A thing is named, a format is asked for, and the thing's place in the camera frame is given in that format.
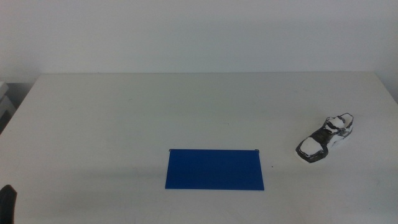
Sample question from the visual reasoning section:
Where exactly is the black and white shoe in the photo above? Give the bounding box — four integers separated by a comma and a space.
295, 113, 354, 164

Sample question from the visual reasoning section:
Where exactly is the blue rectangular mat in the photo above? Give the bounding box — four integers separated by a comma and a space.
165, 149, 265, 191

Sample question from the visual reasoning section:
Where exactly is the white shelf unit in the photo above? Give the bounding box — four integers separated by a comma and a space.
0, 81, 16, 119

